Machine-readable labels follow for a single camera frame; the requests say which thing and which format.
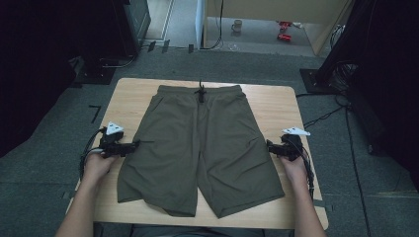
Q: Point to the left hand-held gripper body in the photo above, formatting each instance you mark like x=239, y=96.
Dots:
x=112, y=144

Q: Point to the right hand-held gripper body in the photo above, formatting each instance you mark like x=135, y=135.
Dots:
x=291, y=146

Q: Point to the olive green shorts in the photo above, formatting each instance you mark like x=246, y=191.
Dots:
x=171, y=138

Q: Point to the person's right hand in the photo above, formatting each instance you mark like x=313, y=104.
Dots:
x=296, y=173

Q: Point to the person's left hand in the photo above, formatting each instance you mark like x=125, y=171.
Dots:
x=95, y=168

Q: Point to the black stand base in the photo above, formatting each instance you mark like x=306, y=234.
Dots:
x=95, y=74
x=313, y=82

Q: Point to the person's dark clothing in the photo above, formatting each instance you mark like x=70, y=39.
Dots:
x=197, y=231

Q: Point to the red object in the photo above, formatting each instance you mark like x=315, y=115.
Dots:
x=285, y=25
x=284, y=37

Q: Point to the black curtain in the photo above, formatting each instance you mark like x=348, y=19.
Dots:
x=33, y=65
x=388, y=82

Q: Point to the black cabinet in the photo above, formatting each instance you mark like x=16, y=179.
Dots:
x=136, y=23

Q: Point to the grey mug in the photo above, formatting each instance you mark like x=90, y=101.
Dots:
x=236, y=25

